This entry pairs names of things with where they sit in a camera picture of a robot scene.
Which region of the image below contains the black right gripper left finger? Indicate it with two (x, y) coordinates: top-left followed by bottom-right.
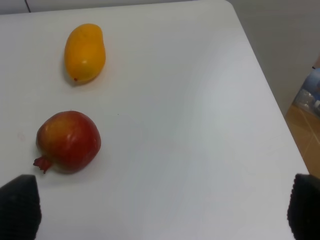
(0, 174), (42, 240)

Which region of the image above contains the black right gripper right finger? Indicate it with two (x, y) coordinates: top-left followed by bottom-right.
(287, 173), (320, 240)

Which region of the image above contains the yellow orange mango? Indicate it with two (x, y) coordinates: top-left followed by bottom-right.
(64, 23), (106, 85)

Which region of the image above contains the red pomegranate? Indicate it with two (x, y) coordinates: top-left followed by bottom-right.
(33, 110), (102, 174)

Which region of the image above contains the blue plastic bag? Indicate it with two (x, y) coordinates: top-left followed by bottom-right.
(293, 68), (320, 117)

